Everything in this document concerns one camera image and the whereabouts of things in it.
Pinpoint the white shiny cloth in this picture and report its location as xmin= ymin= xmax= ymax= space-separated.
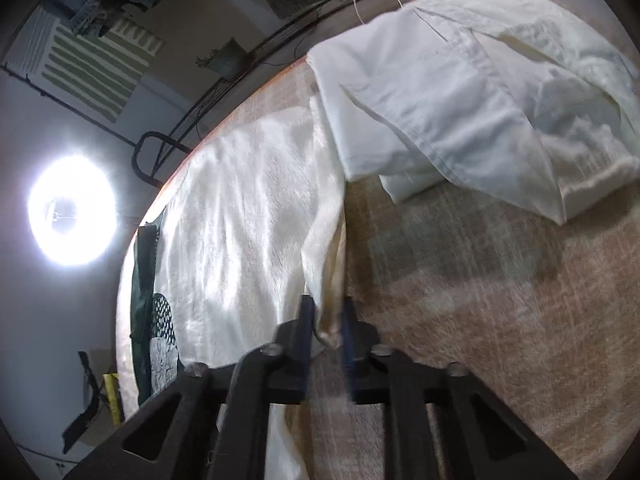
xmin=133 ymin=94 xmax=352 ymax=480

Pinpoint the green patterned scarf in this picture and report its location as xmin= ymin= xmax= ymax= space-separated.
xmin=130 ymin=210 xmax=183 ymax=405

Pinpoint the metal clothes rack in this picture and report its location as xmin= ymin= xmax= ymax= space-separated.
xmin=130 ymin=0 xmax=469 ymax=189

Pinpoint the yellow black tripod stand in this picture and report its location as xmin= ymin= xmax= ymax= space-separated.
xmin=62 ymin=350 xmax=124 ymax=455

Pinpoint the folded white garment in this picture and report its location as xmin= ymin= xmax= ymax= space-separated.
xmin=307 ymin=0 xmax=639 ymax=224

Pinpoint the green plant pot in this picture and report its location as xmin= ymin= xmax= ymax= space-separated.
xmin=195 ymin=38 xmax=250 ymax=81

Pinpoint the striped hanging towel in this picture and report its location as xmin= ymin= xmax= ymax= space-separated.
xmin=6 ymin=10 xmax=165 ymax=124

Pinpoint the ring light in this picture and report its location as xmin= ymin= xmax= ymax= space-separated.
xmin=27 ymin=154 xmax=118 ymax=268

